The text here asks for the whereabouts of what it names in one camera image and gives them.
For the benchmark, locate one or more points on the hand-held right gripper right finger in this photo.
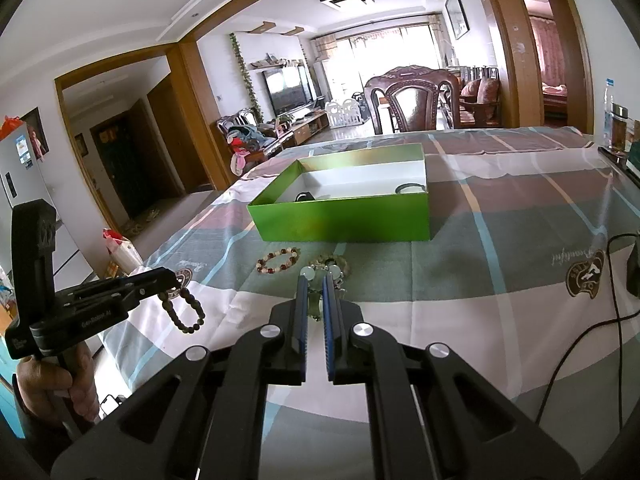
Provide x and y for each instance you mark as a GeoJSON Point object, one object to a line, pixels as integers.
{"type": "Point", "coordinates": [328, 320]}

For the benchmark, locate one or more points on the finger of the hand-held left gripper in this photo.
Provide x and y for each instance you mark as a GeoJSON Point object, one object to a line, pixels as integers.
{"type": "Point", "coordinates": [115, 286]}
{"type": "Point", "coordinates": [155, 294]}

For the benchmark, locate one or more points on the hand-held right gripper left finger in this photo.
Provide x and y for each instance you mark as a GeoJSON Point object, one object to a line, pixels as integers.
{"type": "Point", "coordinates": [301, 320]}

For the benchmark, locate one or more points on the green cardboard box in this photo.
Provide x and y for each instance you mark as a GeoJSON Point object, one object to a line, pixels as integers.
{"type": "Point", "coordinates": [345, 220]}

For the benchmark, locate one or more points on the black wristwatch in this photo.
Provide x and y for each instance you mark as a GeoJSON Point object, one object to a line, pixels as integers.
{"type": "Point", "coordinates": [303, 196]}

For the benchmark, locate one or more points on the metal bangle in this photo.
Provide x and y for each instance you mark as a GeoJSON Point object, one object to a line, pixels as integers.
{"type": "Point", "coordinates": [400, 189]}

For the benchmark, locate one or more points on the person's left forearm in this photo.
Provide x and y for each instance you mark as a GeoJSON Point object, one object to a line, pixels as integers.
{"type": "Point", "coordinates": [35, 432]}

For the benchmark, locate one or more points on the person's left hand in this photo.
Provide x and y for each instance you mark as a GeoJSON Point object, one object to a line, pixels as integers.
{"type": "Point", "coordinates": [85, 390]}

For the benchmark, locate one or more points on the silver refrigerator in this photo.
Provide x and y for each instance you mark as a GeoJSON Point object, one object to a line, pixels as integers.
{"type": "Point", "coordinates": [22, 175]}

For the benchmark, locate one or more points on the dark entrance door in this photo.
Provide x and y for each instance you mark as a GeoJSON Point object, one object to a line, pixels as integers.
{"type": "Point", "coordinates": [125, 160]}

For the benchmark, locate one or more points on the wooden armchair with clothes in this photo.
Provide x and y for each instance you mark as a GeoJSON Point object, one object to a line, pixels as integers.
{"type": "Point", "coordinates": [250, 137]}

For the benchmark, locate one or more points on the wooden television cabinet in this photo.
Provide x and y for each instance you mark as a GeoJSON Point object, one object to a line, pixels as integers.
{"type": "Point", "coordinates": [310, 127]}

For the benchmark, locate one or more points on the white baby fence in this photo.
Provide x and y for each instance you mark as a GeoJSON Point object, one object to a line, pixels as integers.
{"type": "Point", "coordinates": [345, 111]}

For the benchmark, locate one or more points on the flat screen television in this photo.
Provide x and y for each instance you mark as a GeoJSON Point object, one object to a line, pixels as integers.
{"type": "Point", "coordinates": [287, 86]}

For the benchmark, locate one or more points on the green ivy garland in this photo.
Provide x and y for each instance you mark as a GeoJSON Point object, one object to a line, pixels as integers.
{"type": "Point", "coordinates": [247, 75]}

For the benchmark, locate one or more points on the carved wooden dining chair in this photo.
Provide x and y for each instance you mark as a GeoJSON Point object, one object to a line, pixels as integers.
{"type": "Point", "coordinates": [415, 97]}

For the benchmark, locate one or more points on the wooden sofa with cushions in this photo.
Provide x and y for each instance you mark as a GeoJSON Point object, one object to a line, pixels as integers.
{"type": "Point", "coordinates": [480, 96]}

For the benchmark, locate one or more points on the black power adapter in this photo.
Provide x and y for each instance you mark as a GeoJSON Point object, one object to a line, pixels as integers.
{"type": "Point", "coordinates": [634, 272]}

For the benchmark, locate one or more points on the glass tea tumbler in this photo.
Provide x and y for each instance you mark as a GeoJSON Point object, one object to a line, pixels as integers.
{"type": "Point", "coordinates": [620, 130]}

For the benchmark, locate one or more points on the clear plastic water bottle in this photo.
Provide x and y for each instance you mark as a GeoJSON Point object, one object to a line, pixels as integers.
{"type": "Point", "coordinates": [607, 110]}

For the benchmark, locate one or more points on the wall shelf with ornaments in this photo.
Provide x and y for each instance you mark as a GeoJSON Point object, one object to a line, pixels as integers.
{"type": "Point", "coordinates": [277, 63]}

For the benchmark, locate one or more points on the framed wall picture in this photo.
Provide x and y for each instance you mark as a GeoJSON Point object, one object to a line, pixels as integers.
{"type": "Point", "coordinates": [456, 10]}

